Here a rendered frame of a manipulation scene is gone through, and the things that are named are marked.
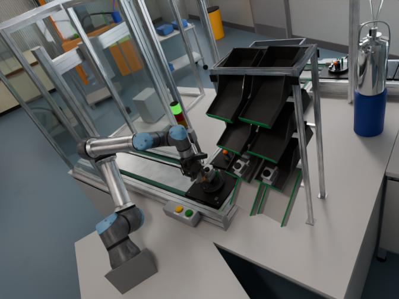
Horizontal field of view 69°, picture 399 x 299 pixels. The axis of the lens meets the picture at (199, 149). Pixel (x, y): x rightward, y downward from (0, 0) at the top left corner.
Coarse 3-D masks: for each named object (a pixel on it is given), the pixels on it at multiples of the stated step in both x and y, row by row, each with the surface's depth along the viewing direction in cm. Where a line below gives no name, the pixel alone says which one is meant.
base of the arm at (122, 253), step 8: (120, 240) 135; (128, 240) 138; (112, 248) 134; (120, 248) 134; (128, 248) 135; (136, 248) 137; (112, 256) 133; (120, 256) 132; (128, 256) 132; (112, 264) 133; (120, 264) 131
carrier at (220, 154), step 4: (220, 152) 182; (228, 152) 177; (232, 152) 173; (216, 156) 181; (220, 156) 179; (224, 156) 175; (232, 156) 173; (216, 160) 177; (220, 160) 176; (224, 160) 175; (228, 160) 171; (212, 164) 176; (216, 164) 174; (220, 164) 173; (224, 164) 172; (228, 164) 171; (220, 168) 172; (224, 168) 170
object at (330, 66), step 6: (348, 54) 208; (330, 60) 227; (342, 60) 214; (348, 60) 211; (324, 66) 226; (330, 66) 216; (336, 66) 209; (342, 66) 214; (348, 66) 212; (324, 72) 219; (330, 72) 216; (336, 72) 212; (342, 72) 211; (348, 72) 209; (324, 78) 215; (330, 78) 212; (336, 78) 209; (342, 78) 207; (348, 78) 204
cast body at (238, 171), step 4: (248, 160) 127; (236, 164) 124; (240, 164) 123; (244, 164) 123; (248, 164) 127; (236, 168) 123; (240, 168) 123; (244, 168) 124; (248, 168) 126; (236, 172) 127; (240, 172) 124; (244, 172) 125; (248, 172) 127; (240, 176) 125; (244, 176) 126
